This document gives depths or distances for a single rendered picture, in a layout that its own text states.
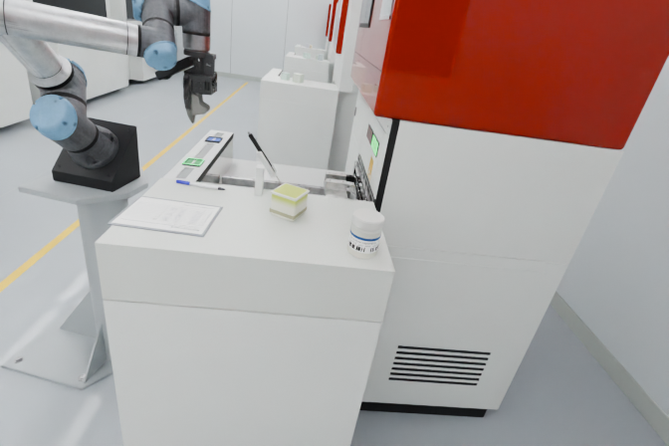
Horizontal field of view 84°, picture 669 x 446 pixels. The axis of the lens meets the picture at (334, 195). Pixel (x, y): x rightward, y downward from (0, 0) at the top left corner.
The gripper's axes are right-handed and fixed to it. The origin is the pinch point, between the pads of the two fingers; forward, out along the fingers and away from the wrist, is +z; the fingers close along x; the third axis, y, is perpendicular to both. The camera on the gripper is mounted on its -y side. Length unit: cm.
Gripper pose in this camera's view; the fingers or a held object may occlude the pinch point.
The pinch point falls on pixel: (190, 117)
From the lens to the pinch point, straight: 125.3
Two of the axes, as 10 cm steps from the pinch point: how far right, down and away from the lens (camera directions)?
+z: -1.4, 9.0, 4.1
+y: 9.9, 1.1, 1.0
